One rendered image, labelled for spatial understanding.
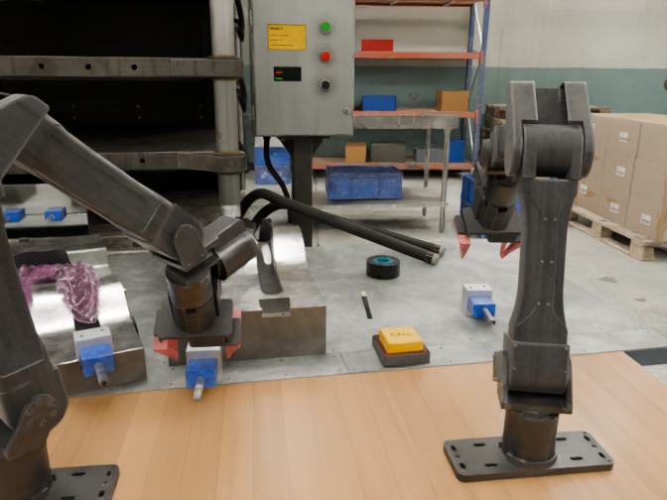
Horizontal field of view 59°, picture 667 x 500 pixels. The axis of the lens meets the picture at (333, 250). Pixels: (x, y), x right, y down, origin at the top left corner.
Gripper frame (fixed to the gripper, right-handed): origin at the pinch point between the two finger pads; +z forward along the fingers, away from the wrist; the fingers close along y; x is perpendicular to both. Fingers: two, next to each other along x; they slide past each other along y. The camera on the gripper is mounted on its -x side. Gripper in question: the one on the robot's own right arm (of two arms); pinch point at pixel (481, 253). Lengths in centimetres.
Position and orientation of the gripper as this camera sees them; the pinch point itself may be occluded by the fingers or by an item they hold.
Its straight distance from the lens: 116.8
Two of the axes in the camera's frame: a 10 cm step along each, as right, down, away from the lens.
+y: -10.0, 0.0, -0.4
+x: 0.3, 7.3, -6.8
